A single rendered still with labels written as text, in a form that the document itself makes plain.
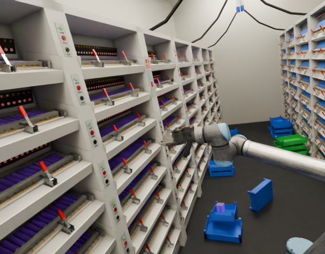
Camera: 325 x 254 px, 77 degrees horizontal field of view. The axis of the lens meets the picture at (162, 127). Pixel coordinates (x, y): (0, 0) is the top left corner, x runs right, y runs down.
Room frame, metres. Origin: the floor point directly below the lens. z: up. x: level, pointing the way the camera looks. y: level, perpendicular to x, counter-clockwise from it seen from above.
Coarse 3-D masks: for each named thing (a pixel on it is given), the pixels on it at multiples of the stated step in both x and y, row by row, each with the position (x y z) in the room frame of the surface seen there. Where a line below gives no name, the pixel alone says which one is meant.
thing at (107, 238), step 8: (96, 224) 0.85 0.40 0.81; (88, 232) 0.82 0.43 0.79; (96, 232) 0.82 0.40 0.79; (104, 232) 0.82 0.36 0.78; (112, 232) 0.82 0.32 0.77; (80, 240) 0.78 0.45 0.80; (88, 240) 0.78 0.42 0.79; (96, 240) 0.80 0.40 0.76; (104, 240) 0.80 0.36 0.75; (112, 240) 0.80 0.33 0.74; (72, 248) 0.74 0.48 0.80; (80, 248) 0.74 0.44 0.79; (88, 248) 0.76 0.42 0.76; (96, 248) 0.76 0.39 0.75; (104, 248) 0.76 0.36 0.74; (112, 248) 0.80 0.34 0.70
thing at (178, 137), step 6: (186, 126) 1.06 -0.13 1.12; (192, 126) 1.03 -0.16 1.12; (174, 132) 1.04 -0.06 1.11; (180, 132) 1.02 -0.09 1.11; (186, 132) 1.03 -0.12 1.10; (192, 132) 1.01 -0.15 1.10; (174, 138) 1.04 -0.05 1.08; (180, 138) 1.03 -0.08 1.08; (186, 138) 1.03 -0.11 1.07; (192, 138) 1.00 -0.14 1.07; (180, 144) 1.03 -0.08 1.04
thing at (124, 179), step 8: (144, 136) 1.50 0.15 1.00; (152, 136) 1.48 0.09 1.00; (152, 152) 1.31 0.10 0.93; (136, 160) 1.19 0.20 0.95; (144, 160) 1.20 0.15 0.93; (136, 168) 1.10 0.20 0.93; (120, 176) 1.01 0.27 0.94; (128, 176) 1.02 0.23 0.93; (120, 184) 0.95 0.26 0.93; (120, 192) 0.94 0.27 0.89
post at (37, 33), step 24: (48, 0) 0.85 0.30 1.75; (24, 24) 0.86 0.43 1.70; (48, 24) 0.82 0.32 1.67; (24, 48) 0.88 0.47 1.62; (48, 48) 0.83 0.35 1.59; (72, 48) 0.89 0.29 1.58; (72, 72) 0.85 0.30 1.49; (48, 96) 0.87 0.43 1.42; (72, 96) 0.82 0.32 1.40; (72, 144) 0.85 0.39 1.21; (96, 168) 0.83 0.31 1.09; (120, 216) 0.88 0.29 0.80; (120, 240) 0.84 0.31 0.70
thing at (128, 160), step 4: (148, 140) 1.45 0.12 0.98; (144, 144) 1.38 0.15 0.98; (148, 144) 1.41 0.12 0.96; (140, 148) 1.31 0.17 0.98; (144, 148) 1.35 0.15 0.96; (136, 152) 1.25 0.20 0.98; (132, 156) 1.19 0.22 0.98; (128, 160) 1.16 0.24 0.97; (120, 164) 1.09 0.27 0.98; (124, 164) 1.11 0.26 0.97; (116, 168) 1.05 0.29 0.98; (120, 168) 1.07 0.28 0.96; (112, 172) 1.01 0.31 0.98; (116, 172) 1.04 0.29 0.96; (112, 176) 1.00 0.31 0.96
